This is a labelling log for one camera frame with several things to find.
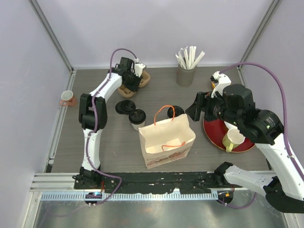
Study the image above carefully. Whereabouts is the black cup lid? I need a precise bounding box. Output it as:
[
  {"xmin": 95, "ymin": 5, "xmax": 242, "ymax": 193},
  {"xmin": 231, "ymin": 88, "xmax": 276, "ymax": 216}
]
[
  {"xmin": 167, "ymin": 105, "xmax": 185, "ymax": 119},
  {"xmin": 129, "ymin": 109, "xmax": 146, "ymax": 125}
]

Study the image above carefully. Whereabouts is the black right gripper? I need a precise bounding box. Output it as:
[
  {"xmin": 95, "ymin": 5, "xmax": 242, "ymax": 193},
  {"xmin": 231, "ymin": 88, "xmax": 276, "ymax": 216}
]
[{"xmin": 186, "ymin": 89, "xmax": 242, "ymax": 127}]

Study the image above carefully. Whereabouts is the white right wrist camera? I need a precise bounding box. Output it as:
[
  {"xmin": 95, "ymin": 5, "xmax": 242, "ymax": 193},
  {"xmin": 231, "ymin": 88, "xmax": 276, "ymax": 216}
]
[{"xmin": 211, "ymin": 71, "xmax": 231, "ymax": 98}]

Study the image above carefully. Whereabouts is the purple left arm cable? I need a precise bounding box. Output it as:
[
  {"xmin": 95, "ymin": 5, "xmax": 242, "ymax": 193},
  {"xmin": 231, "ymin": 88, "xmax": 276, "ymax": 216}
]
[{"xmin": 85, "ymin": 48, "xmax": 140, "ymax": 207}]

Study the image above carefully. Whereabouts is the red round tray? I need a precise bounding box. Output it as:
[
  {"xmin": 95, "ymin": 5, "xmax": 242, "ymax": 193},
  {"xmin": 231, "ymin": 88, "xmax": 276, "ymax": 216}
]
[{"xmin": 202, "ymin": 120, "xmax": 255, "ymax": 153}]

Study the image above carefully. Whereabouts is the perforated cable duct rail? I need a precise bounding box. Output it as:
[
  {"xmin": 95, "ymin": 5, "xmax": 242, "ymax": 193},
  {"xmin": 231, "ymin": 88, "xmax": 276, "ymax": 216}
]
[{"xmin": 40, "ymin": 190, "xmax": 218, "ymax": 201}]

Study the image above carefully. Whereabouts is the yellow mug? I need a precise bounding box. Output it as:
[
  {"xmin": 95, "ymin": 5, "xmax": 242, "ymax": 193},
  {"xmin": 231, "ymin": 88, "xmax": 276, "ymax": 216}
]
[{"xmin": 222, "ymin": 128, "xmax": 245, "ymax": 152}]

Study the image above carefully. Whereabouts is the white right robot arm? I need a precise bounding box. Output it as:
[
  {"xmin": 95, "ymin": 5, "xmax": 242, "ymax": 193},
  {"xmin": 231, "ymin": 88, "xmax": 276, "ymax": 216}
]
[{"xmin": 185, "ymin": 84, "xmax": 304, "ymax": 214}]

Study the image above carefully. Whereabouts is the grey straw holder cup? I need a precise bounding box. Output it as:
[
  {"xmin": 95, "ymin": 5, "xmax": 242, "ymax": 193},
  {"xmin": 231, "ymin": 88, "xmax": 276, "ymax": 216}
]
[{"xmin": 176, "ymin": 65, "xmax": 196, "ymax": 87}]

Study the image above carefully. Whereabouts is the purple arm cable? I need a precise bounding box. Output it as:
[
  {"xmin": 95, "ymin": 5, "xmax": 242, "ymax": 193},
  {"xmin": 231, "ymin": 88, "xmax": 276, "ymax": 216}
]
[
  {"xmin": 85, "ymin": 48, "xmax": 140, "ymax": 207},
  {"xmin": 218, "ymin": 62, "xmax": 304, "ymax": 209}
]

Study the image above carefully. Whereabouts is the small pink ceramic teacup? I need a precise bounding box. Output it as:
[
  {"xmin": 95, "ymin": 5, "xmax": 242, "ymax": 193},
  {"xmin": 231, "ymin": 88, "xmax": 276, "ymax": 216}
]
[{"xmin": 59, "ymin": 90, "xmax": 77, "ymax": 107}]

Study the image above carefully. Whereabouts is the brown cardboard cup carrier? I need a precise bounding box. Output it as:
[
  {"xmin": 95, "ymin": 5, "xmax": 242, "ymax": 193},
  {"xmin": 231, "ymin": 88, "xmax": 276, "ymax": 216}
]
[{"xmin": 117, "ymin": 70, "xmax": 151, "ymax": 98}]

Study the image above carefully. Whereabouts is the stack of black cup lids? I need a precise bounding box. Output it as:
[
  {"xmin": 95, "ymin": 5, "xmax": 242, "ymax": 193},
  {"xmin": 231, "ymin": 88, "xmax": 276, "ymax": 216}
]
[{"xmin": 115, "ymin": 99, "xmax": 136, "ymax": 115}]

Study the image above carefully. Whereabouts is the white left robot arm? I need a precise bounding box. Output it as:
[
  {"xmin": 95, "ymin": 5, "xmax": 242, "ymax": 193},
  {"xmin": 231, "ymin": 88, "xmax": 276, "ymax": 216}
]
[{"xmin": 73, "ymin": 57, "xmax": 146, "ymax": 190}]

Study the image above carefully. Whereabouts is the paper bag with orange handles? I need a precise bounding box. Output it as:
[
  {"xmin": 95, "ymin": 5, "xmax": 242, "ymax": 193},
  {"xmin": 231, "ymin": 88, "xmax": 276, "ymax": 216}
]
[{"xmin": 138, "ymin": 105, "xmax": 196, "ymax": 169}]

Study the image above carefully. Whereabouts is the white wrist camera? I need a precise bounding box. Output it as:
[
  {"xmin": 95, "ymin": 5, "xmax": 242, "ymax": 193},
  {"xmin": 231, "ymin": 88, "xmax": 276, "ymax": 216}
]
[
  {"xmin": 134, "ymin": 58, "xmax": 146, "ymax": 77},
  {"xmin": 211, "ymin": 71, "xmax": 231, "ymax": 98}
]

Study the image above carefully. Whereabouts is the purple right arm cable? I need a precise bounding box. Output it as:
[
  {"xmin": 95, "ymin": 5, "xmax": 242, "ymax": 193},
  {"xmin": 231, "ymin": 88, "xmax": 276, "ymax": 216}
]
[{"xmin": 218, "ymin": 62, "xmax": 304, "ymax": 209}]

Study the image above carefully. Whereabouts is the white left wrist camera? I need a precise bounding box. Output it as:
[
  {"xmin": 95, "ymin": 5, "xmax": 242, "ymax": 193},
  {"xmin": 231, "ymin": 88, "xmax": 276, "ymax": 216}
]
[{"xmin": 134, "ymin": 58, "xmax": 146, "ymax": 77}]

